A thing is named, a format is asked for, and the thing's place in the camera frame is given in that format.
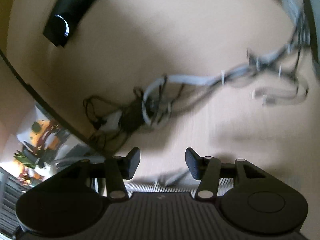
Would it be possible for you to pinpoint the striped grey white garment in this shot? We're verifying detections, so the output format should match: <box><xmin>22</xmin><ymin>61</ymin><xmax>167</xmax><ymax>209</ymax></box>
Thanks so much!
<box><xmin>87</xmin><ymin>169</ymin><xmax>233</xmax><ymax>197</ymax></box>

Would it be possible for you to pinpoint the black power adapter brick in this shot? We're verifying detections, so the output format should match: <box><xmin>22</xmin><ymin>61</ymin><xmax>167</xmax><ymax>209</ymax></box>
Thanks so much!
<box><xmin>118</xmin><ymin>100</ymin><xmax>145</xmax><ymax>134</ymax></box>

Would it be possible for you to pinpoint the black computer monitor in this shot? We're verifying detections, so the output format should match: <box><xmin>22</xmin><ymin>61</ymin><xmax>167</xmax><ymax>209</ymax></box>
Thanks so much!
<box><xmin>0</xmin><ymin>49</ymin><xmax>106</xmax><ymax>238</ymax></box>

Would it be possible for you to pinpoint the black desk power strip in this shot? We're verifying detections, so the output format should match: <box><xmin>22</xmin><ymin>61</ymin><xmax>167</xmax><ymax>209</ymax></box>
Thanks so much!
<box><xmin>43</xmin><ymin>0</ymin><xmax>96</xmax><ymax>47</ymax></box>

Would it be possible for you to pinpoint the white glass computer case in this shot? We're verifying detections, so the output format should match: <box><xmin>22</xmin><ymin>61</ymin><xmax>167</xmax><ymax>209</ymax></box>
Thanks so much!
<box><xmin>303</xmin><ymin>0</ymin><xmax>319</xmax><ymax>78</ymax></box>

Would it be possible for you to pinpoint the black tangled cable bundle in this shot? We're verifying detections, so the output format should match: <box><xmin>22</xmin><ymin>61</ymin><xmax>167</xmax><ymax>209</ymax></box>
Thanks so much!
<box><xmin>83</xmin><ymin>24</ymin><xmax>311</xmax><ymax>153</ymax></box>

